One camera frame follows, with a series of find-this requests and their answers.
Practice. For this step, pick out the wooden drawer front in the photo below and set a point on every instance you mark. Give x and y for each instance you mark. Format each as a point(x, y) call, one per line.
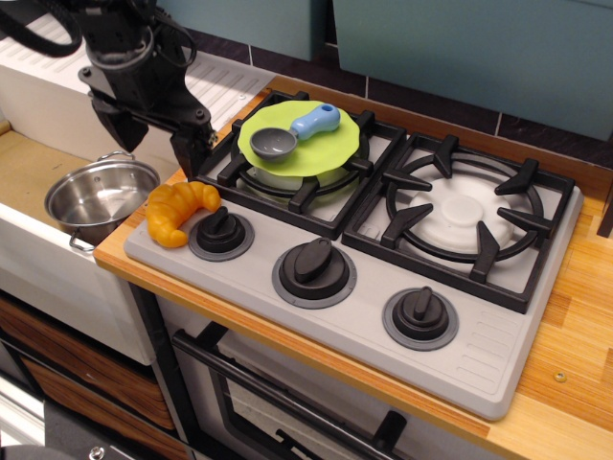
point(104, 387)

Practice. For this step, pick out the black oven door handle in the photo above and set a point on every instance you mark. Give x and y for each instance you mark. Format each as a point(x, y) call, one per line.
point(379, 447)

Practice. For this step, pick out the white toy sink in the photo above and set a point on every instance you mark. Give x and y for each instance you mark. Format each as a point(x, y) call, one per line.
point(43, 100)

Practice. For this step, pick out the black stove knob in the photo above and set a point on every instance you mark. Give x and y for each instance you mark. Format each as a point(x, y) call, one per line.
point(420, 319)
point(314, 275)
point(222, 236)

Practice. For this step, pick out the black right stove knob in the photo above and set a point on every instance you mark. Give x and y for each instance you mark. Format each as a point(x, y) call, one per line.
point(420, 319)

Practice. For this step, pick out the orange plastic croissant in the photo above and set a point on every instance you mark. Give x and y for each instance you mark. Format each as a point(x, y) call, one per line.
point(170, 206)

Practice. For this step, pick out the blue handled grey spoon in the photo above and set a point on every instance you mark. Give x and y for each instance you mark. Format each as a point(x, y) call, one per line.
point(275, 144)

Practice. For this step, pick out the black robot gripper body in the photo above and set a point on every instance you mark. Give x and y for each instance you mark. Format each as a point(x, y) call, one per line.
point(149, 82)

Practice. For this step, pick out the grey toy stove top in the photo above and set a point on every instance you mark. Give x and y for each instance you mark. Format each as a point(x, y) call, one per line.
point(478, 370)

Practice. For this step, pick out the black left stove knob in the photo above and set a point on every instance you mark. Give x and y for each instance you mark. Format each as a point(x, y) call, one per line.
point(222, 236)

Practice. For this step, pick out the black left burner grate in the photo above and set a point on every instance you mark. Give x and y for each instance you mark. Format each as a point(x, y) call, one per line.
point(321, 204)

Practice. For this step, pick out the lime green plate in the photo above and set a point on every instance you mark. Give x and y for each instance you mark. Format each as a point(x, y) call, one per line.
point(321, 153)

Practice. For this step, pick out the stainless steel pot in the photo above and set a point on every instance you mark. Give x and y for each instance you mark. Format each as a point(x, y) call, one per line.
point(90, 202)

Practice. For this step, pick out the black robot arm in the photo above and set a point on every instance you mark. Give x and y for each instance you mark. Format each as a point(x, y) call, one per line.
point(120, 26)

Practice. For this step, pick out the black middle stove knob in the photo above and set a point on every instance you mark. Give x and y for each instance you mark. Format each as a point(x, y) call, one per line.
point(314, 275)

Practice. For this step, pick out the black burner grate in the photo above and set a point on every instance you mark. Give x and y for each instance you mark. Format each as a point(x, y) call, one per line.
point(466, 219)
point(321, 204)

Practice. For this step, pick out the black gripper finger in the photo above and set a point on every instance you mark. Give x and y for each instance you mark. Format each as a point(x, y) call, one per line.
point(191, 150)
point(123, 128)

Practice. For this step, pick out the black right burner grate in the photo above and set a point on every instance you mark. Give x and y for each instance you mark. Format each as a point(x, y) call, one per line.
point(466, 219)

